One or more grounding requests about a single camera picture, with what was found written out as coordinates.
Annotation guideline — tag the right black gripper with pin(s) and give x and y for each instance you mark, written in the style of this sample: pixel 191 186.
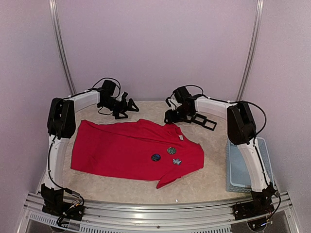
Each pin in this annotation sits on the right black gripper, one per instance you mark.
pixel 171 117

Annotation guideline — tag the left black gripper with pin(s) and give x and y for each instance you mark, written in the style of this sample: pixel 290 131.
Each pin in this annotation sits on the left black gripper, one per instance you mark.
pixel 124 107

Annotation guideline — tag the red t-shirt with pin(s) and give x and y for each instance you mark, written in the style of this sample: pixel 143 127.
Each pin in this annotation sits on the red t-shirt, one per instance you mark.
pixel 124 150

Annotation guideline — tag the silver white brooch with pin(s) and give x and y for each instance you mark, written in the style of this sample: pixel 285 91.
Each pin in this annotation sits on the silver white brooch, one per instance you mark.
pixel 177 162

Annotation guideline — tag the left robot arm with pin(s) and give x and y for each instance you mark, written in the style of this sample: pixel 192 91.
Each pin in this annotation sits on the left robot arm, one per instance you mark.
pixel 62 126

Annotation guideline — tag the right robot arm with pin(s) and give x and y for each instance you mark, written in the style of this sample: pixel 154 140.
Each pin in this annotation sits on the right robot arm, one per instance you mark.
pixel 241 131

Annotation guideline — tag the blue round brooch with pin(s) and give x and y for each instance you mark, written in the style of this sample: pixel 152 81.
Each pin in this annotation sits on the blue round brooch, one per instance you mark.
pixel 155 157

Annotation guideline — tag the blue plastic basket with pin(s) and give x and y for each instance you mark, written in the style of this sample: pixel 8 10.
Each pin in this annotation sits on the blue plastic basket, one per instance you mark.
pixel 237 175

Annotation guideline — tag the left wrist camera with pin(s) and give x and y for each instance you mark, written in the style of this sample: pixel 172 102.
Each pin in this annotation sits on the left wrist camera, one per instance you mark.
pixel 108 87

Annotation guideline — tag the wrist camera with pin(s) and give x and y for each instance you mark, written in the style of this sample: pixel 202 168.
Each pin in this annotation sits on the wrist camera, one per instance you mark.
pixel 108 87
pixel 181 94

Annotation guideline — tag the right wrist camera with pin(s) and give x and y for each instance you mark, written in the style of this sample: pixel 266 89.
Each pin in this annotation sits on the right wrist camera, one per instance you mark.
pixel 181 94

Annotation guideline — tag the black square frame middle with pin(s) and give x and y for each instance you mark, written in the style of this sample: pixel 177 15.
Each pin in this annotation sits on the black square frame middle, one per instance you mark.
pixel 197 119

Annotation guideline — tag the black square frame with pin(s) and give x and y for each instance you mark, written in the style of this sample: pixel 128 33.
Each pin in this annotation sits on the black square frame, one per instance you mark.
pixel 210 124
pixel 197 119

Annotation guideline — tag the black square frame right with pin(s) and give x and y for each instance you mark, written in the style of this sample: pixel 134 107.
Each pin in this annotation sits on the black square frame right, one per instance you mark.
pixel 210 124

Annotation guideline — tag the aluminium front rail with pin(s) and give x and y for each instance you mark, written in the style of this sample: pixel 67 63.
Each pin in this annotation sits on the aluminium front rail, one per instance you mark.
pixel 202 217

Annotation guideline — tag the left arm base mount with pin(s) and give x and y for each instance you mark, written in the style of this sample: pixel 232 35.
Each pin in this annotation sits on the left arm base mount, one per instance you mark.
pixel 56 206

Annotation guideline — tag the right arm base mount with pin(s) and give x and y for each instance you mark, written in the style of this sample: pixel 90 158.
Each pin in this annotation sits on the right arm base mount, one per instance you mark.
pixel 248 210

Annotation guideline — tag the left aluminium corner post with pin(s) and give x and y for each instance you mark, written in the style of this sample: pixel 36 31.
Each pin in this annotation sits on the left aluminium corner post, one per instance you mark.
pixel 60 45

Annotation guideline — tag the aluminium corner post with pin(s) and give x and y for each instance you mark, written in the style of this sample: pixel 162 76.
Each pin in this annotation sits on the aluminium corner post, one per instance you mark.
pixel 252 49
pixel 60 45

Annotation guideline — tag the right aluminium corner post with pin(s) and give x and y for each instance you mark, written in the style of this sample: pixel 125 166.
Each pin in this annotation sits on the right aluminium corner post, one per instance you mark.
pixel 252 49

